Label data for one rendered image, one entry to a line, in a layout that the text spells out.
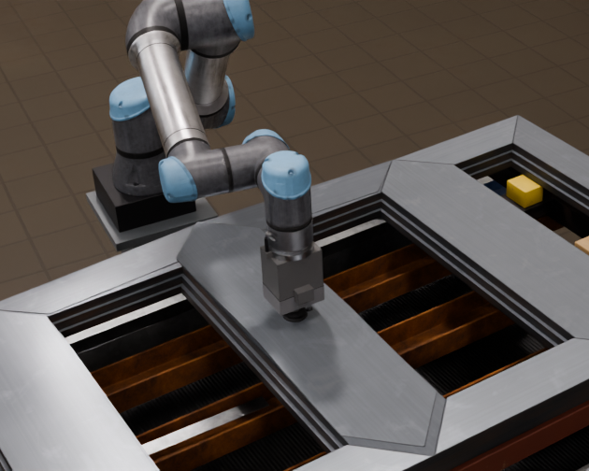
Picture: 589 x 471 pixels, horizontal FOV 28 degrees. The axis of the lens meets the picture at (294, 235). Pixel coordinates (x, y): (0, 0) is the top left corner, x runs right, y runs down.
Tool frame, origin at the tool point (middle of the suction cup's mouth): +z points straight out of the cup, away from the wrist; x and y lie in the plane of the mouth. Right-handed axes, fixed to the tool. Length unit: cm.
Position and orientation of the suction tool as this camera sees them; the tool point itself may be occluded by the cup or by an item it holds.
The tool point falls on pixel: (294, 320)
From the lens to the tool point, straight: 201.9
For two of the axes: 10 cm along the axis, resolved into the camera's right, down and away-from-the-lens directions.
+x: -4.7, -4.7, 7.4
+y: 8.8, -3.0, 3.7
